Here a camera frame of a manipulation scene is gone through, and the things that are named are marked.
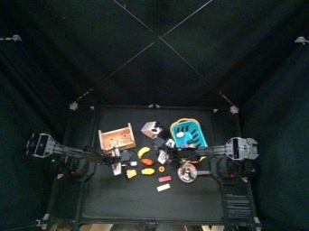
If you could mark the small purple toy piece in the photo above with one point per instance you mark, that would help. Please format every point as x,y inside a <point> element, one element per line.
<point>185,146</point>

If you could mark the open wooden toy crate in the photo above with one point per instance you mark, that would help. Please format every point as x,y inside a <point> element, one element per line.
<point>118,136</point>

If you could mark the white maki sushi slice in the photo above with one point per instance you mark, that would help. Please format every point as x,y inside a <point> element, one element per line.
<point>133,164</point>

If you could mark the yellow toy pepper piece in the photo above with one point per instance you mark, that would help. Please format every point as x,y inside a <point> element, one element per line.
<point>131,173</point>

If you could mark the black toy block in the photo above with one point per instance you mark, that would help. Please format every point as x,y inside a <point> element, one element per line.
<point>159,142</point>

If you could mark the white frame corner bracket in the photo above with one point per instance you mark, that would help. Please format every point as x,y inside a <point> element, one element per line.
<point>72,105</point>
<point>13,38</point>
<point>153,106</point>
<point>233,109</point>
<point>301,39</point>

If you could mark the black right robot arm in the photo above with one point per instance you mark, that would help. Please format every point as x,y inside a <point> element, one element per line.
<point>241,149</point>

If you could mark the white round bowl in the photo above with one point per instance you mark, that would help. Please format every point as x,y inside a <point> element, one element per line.
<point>187,177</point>

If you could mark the pink rectangular sushi block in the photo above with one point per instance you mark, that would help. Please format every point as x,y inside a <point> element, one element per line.
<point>165,179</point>

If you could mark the white toy egg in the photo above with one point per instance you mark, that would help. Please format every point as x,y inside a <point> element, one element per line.
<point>179,134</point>

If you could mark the yellow toy corn cob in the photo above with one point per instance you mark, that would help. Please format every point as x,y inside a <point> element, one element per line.
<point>147,171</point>

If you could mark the teal basket with orange rim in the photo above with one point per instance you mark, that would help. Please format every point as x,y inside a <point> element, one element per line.
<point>191,127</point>

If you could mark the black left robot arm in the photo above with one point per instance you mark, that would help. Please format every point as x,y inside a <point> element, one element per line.
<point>60,149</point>

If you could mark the white toy carton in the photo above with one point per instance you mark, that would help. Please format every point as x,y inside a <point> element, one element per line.
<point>150,129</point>

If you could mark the cream rectangular sushi block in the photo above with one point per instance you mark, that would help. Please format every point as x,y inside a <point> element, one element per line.
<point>163,187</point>

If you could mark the orange toy food piece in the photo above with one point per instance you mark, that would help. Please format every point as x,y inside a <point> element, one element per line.
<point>147,162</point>

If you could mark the yellow toy banana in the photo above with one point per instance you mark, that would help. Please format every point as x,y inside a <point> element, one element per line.
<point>142,152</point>

